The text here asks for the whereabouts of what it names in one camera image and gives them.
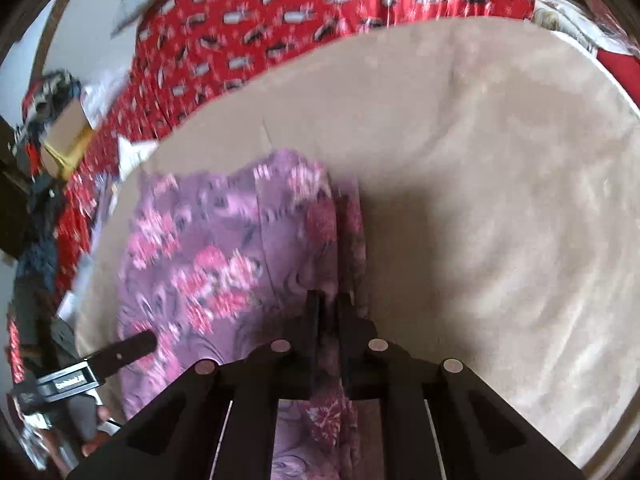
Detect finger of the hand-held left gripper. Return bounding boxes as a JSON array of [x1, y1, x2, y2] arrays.
[[86, 330, 159, 380]]

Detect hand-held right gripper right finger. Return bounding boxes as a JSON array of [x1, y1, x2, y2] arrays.
[[336, 292, 588, 480]]

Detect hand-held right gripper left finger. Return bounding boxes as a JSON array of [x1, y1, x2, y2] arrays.
[[65, 290, 321, 480]]

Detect purple floral garment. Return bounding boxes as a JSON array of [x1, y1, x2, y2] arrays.
[[116, 147, 371, 480]]

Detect dark clothes pile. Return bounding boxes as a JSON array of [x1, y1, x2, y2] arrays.
[[12, 175, 68, 351]]

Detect person's left hand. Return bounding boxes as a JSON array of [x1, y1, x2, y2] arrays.
[[80, 402, 113, 458]]

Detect beige blanket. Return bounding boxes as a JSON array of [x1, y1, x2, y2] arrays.
[[75, 16, 640, 471]]

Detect cardboard box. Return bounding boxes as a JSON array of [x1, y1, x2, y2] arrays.
[[40, 97, 96, 181]]

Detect patterned cloth bundle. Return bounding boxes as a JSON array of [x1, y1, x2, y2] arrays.
[[20, 70, 83, 126]]

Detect red patterned bedsheet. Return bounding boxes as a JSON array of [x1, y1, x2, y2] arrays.
[[5, 0, 538, 386]]

